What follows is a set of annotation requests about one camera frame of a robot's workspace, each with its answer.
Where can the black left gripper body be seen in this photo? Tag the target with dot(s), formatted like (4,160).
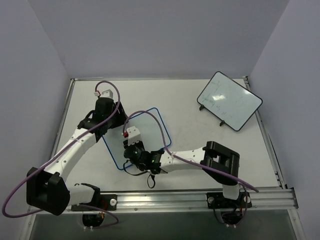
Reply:
(119,116)

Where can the black framed whiteboard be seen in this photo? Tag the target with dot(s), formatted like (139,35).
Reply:
(232,103)

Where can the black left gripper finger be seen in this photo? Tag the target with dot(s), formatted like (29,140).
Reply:
(121,114)
(114,122)

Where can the aluminium mounting rail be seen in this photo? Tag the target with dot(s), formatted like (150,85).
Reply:
(192,200)

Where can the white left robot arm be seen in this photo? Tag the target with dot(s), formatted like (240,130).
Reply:
(46,187)

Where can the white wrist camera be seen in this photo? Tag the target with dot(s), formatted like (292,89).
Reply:
(107,94)
(132,136)

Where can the blue framed whiteboard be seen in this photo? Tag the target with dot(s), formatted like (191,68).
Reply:
(150,135)

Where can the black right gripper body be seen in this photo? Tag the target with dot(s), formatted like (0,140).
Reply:
(133,144)

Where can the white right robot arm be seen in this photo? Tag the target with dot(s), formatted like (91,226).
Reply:
(219,162)

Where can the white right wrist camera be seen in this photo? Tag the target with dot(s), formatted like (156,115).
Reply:
(132,136)

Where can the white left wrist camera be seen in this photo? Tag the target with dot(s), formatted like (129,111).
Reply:
(107,94)

